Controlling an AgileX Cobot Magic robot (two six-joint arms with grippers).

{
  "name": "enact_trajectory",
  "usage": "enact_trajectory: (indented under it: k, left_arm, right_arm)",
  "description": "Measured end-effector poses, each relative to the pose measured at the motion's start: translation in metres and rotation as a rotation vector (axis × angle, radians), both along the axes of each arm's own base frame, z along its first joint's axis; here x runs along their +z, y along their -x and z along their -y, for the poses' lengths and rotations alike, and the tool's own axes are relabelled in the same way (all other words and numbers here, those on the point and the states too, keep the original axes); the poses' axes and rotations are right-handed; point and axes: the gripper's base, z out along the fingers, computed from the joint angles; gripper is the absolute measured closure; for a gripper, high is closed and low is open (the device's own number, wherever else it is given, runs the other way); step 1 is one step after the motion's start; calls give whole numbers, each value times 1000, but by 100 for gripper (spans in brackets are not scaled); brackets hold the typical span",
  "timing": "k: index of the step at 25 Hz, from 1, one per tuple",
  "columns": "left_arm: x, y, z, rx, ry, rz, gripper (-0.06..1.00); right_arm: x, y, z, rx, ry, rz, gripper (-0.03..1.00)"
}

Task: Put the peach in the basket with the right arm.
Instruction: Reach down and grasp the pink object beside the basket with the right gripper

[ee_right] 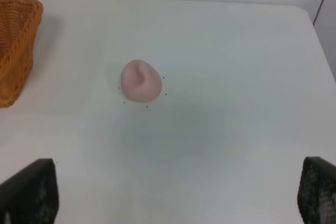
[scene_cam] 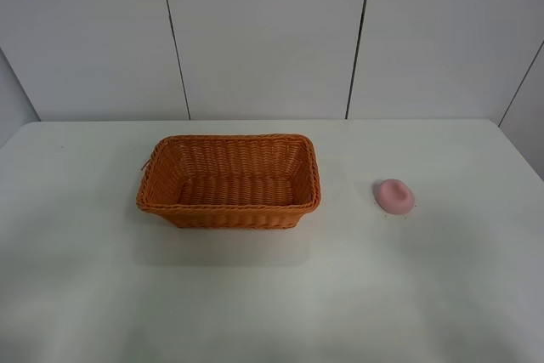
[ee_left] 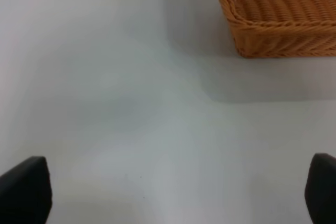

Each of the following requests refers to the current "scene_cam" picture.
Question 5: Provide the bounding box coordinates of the orange woven wicker basket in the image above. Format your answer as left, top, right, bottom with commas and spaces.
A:
136, 133, 320, 230

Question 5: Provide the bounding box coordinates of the pink peach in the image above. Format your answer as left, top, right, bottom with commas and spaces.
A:
374, 179, 415, 215

